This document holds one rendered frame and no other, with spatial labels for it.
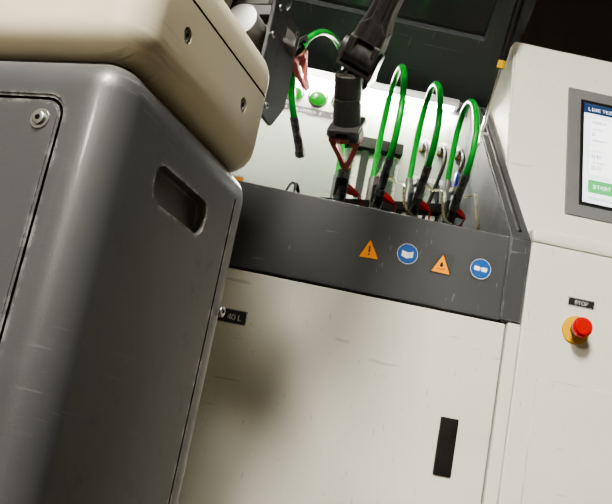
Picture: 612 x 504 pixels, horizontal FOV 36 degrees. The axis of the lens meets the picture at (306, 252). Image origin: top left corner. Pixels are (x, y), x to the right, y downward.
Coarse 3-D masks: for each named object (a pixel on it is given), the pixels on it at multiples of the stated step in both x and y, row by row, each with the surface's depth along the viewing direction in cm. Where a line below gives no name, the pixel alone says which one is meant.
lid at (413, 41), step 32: (320, 0) 226; (352, 0) 225; (416, 0) 223; (448, 0) 222; (480, 0) 221; (512, 0) 218; (416, 32) 227; (448, 32) 226; (480, 32) 227; (320, 64) 236; (384, 64) 234; (416, 64) 233; (448, 64) 232; (480, 64) 231; (448, 96) 239; (480, 96) 238
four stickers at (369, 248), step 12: (360, 240) 170; (372, 240) 170; (360, 252) 169; (372, 252) 169; (408, 252) 170; (408, 264) 170; (432, 264) 170; (444, 264) 170; (480, 264) 171; (492, 264) 171; (468, 276) 170; (480, 276) 170
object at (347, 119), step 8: (336, 104) 189; (344, 104) 188; (352, 104) 188; (360, 104) 189; (336, 112) 190; (344, 112) 188; (352, 112) 189; (360, 112) 190; (336, 120) 190; (344, 120) 189; (352, 120) 189; (360, 120) 191; (328, 128) 189; (336, 128) 190; (344, 128) 190; (352, 128) 190; (360, 128) 190; (352, 136) 188
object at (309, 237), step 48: (288, 192) 171; (240, 240) 168; (288, 240) 169; (336, 240) 170; (384, 240) 170; (432, 240) 171; (480, 240) 172; (336, 288) 169; (384, 288) 168; (432, 288) 169; (480, 288) 170
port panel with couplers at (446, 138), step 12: (432, 132) 234; (444, 132) 235; (420, 144) 233; (444, 144) 234; (420, 156) 232; (456, 156) 231; (420, 168) 232; (432, 168) 232; (456, 168) 233; (432, 180) 231; (420, 216) 229; (432, 216) 229
